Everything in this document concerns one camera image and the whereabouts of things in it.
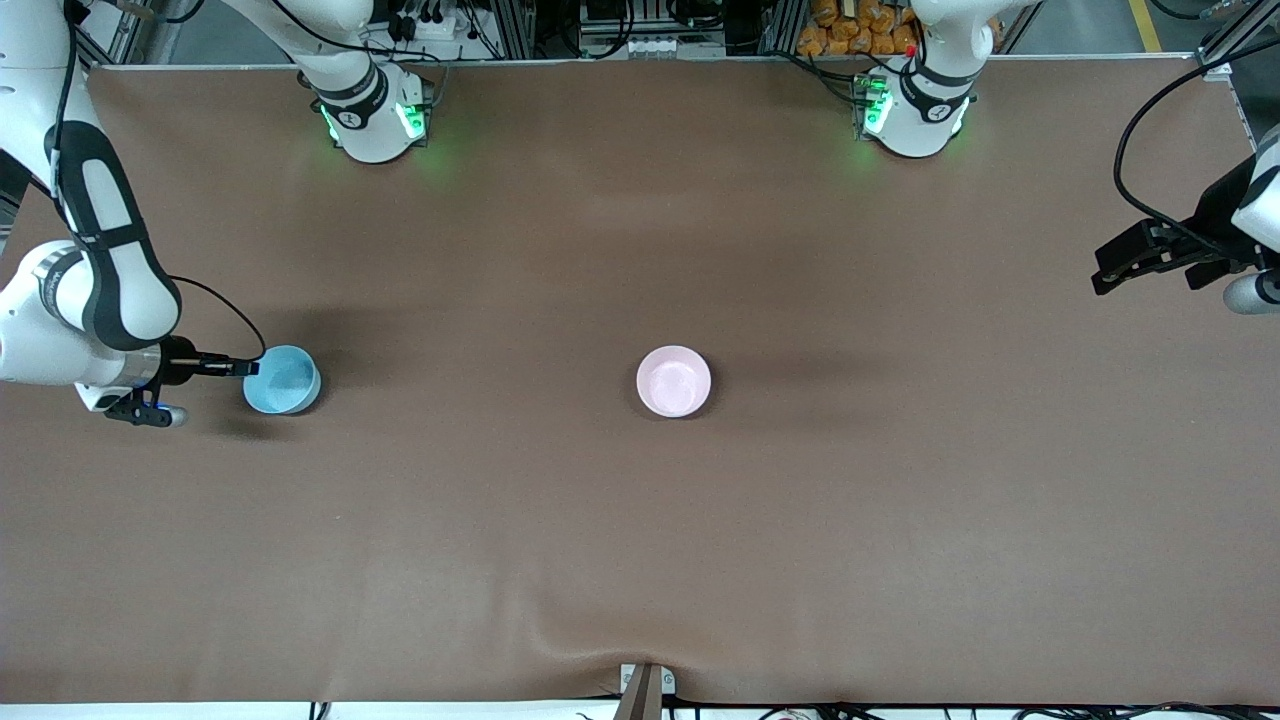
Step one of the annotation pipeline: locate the brown table mat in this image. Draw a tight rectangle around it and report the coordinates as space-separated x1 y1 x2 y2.
0 55 1280 706

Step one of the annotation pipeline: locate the pink bowl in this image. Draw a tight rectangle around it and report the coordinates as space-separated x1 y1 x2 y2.
636 345 713 419

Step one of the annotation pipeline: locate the white power strip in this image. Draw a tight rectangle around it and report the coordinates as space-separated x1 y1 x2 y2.
388 0 471 43

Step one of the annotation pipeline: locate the blue bowl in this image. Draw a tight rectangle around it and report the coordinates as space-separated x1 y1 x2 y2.
243 345 323 416

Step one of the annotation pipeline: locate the metal table edge bracket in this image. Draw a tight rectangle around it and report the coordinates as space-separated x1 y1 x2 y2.
618 662 677 720

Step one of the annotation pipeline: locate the orange packets pile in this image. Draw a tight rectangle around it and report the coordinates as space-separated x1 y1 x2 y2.
797 0 923 58

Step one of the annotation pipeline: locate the aluminium frame post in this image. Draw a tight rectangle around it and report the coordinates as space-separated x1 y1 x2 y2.
762 0 801 56
1195 0 1280 81
495 0 536 59
78 0 166 69

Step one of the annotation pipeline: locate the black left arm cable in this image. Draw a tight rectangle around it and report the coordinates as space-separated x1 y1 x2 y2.
1113 55 1266 256

